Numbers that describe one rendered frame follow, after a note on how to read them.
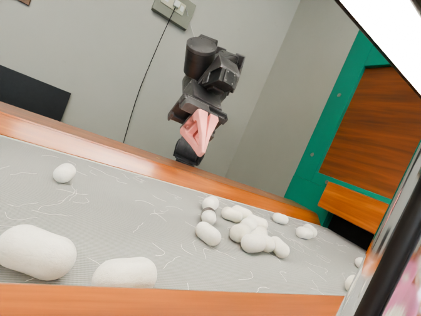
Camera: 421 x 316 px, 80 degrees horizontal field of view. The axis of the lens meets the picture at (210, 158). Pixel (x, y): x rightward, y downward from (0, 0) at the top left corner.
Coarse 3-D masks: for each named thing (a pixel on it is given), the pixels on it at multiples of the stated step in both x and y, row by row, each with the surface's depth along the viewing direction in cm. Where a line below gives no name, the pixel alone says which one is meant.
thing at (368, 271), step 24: (408, 168) 8; (408, 192) 7; (384, 216) 8; (408, 216) 7; (384, 240) 8; (408, 240) 7; (360, 264) 8; (384, 264) 7; (408, 264) 7; (360, 288) 8; (384, 288) 7; (408, 288) 7; (360, 312) 7; (384, 312) 7; (408, 312) 7
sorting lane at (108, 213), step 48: (0, 144) 29; (0, 192) 19; (48, 192) 22; (96, 192) 27; (144, 192) 33; (192, 192) 45; (96, 240) 18; (144, 240) 21; (192, 240) 25; (288, 240) 40; (336, 240) 57; (192, 288) 17; (240, 288) 20; (288, 288) 23; (336, 288) 28
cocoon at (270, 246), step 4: (252, 232) 31; (256, 232) 31; (260, 232) 31; (264, 236) 30; (268, 236) 30; (268, 240) 30; (272, 240) 30; (268, 244) 29; (272, 244) 30; (264, 248) 30; (268, 248) 29; (272, 248) 30; (268, 252) 30
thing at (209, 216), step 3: (207, 210) 31; (210, 210) 31; (204, 213) 31; (207, 213) 30; (210, 213) 30; (213, 213) 31; (201, 216) 31; (204, 216) 30; (207, 216) 30; (210, 216) 30; (213, 216) 30; (204, 219) 30; (207, 219) 30; (210, 219) 30; (213, 219) 30; (207, 222) 30; (210, 222) 30; (213, 222) 30
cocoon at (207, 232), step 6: (204, 222) 26; (198, 228) 26; (204, 228) 25; (210, 228) 25; (198, 234) 26; (204, 234) 25; (210, 234) 25; (216, 234) 25; (204, 240) 25; (210, 240) 25; (216, 240) 25
